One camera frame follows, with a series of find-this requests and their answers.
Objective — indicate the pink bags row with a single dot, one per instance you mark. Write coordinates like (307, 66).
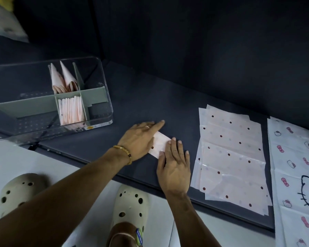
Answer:
(80, 109)

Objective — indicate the cream clog shoe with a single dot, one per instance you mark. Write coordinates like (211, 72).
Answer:
(130, 203)
(20, 190)

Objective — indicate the clear plastic organizer box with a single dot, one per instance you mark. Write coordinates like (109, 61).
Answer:
(23, 105)

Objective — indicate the person's right hand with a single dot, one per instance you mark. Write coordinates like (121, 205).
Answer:
(173, 172)

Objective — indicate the dark blue sofa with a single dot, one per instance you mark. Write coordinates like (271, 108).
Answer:
(195, 61)

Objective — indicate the stack of polka dot bags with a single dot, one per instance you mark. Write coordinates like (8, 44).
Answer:
(234, 151)

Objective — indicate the cream left clog shoe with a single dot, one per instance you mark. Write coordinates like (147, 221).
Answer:
(20, 190)

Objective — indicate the person's left hand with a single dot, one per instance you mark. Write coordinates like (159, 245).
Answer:
(136, 144)

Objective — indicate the person's left forearm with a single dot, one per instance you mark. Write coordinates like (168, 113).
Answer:
(49, 203)

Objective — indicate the cream right clog shoe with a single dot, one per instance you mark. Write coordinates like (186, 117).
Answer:
(130, 203)

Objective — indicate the person's right leg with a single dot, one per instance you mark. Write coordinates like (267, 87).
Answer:
(123, 236)

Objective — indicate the person's right forearm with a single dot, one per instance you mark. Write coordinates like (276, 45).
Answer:
(193, 223)

